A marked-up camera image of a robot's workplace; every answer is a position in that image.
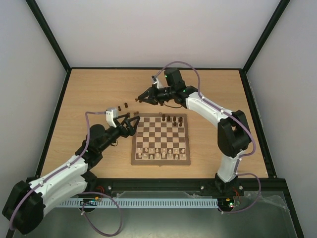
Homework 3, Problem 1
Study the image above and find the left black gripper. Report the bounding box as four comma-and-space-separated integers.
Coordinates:
99, 114, 141, 152

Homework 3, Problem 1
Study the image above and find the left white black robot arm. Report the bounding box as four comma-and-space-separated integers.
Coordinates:
2, 110, 140, 235

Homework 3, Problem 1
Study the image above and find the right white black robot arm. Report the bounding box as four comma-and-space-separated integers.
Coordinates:
137, 68, 252, 194

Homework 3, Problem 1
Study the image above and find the wooden chess board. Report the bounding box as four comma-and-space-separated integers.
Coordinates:
131, 113, 191, 166

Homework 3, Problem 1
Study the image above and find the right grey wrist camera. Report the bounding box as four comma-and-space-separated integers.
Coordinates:
152, 75, 163, 89

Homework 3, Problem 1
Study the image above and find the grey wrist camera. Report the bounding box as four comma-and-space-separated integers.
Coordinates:
106, 108, 118, 128
152, 75, 163, 89

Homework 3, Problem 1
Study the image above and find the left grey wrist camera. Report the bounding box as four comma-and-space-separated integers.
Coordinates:
106, 108, 118, 128

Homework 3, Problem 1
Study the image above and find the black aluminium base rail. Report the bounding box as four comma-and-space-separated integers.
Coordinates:
96, 178, 290, 197

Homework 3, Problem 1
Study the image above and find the light blue cable duct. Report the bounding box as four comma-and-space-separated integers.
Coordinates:
58, 198, 218, 209

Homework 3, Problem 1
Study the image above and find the black frame post left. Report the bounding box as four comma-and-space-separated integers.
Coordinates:
26, 0, 71, 72

